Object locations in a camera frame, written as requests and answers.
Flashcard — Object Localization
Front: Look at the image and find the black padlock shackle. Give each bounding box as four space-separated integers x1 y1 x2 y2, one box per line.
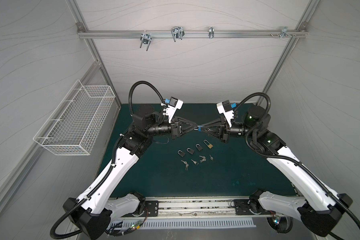
187 148 195 155

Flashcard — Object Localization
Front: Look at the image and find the metal hook bracket right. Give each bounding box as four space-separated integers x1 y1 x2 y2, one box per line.
270 27 297 39

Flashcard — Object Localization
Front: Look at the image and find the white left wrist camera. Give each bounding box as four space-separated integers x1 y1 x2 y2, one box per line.
162 97 184 123

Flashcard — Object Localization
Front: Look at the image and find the aluminium wall rail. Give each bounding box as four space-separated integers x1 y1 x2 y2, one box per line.
78 28 309 39

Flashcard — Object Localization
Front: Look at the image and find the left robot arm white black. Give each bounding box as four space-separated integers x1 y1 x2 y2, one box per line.
50 81 196 240

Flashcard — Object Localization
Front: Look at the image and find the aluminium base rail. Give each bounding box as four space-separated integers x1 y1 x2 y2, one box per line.
107 196 313 218

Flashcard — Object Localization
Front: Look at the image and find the black padlock with keys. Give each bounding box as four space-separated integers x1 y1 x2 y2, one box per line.
178 150 186 158

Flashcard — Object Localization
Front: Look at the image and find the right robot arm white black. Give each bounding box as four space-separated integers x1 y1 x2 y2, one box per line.
198 93 360 240

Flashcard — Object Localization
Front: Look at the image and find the white wire basket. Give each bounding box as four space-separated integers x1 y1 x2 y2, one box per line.
33 80 115 156

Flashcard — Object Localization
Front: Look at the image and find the white slotted cable duct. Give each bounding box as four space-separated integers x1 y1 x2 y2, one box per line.
113 218 257 230

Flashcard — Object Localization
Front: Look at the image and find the brass padlock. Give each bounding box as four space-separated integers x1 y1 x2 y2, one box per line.
204 140 213 149

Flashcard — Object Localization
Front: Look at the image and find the metal U hook left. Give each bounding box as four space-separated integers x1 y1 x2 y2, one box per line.
140 33 152 51

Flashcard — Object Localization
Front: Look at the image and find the silver key pair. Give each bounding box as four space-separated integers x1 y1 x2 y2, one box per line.
181 160 189 171

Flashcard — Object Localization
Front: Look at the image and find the silver padlock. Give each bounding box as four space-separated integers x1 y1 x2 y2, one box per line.
196 144 203 152

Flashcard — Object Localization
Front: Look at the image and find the metal u hook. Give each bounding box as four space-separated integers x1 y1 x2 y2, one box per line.
171 27 185 42
140 33 152 51

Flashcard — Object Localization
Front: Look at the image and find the silver key bunch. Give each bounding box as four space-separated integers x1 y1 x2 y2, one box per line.
200 156 207 163

